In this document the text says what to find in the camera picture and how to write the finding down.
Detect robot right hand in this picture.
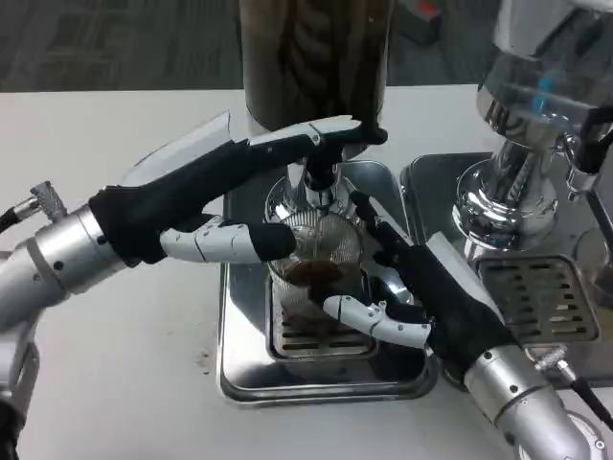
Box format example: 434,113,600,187
323,190,521,382

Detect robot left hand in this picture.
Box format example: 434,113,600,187
88,110,389,267

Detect clear ribbed glass cup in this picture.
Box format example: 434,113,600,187
261,210,370,336

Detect black dispenser tap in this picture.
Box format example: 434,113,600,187
564,107,613,194
304,146,347,208

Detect steel drip grid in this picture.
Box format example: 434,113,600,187
478,256,602,344
266,277,379,361

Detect steel drip tray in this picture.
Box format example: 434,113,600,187
399,152,613,389
218,160,440,399

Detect dark drink dispenser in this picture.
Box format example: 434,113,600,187
238,0,398,241

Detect clear empty drink dispenser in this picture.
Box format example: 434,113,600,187
452,0,613,255

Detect black box with red label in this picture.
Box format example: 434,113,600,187
397,0,444,47

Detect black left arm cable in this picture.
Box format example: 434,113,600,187
0,179,67,236

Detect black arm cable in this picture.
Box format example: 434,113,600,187
533,348,613,435
0,179,67,236

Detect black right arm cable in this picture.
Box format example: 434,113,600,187
533,348,613,435

